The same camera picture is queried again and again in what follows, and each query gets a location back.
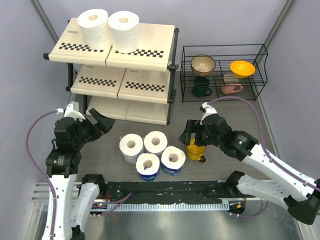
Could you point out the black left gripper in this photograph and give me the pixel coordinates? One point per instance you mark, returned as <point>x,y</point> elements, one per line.
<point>105,124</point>

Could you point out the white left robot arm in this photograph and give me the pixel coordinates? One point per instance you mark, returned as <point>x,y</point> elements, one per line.
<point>66,220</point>

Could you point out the dark green mug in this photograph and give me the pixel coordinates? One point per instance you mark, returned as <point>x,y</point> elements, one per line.
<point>201,87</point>

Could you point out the floral print paper roll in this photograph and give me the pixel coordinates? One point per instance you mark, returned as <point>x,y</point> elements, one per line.
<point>155,142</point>

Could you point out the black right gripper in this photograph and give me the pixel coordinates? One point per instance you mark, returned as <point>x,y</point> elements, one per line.
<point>191,127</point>

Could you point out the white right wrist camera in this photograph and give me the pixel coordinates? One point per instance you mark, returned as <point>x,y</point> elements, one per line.
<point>206,110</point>

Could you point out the blue paper roll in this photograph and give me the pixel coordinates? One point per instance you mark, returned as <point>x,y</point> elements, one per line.
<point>172,160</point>
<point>148,166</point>

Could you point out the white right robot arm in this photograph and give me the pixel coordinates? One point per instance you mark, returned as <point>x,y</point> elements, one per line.
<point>295,192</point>

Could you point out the black wire rack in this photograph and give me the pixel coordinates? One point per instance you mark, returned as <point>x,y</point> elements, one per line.
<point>224,55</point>

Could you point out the cream three-tier shelf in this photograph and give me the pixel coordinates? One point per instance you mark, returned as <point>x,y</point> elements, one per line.
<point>136,86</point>

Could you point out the white slotted cable duct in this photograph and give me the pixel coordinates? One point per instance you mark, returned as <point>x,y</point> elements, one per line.
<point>181,207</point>

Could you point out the pink mug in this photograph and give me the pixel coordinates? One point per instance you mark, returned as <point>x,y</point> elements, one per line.
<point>231,88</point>

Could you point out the beige ceramic bowl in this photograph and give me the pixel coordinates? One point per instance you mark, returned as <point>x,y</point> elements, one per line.
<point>202,65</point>

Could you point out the white paper towel roll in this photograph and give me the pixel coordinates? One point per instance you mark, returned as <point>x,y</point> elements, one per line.
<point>95,29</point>
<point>131,147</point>
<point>125,31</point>

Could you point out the orange bowl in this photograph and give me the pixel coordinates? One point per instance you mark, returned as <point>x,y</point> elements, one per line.
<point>242,69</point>

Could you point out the yellow mug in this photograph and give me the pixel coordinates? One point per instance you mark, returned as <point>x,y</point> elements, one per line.
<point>194,152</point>

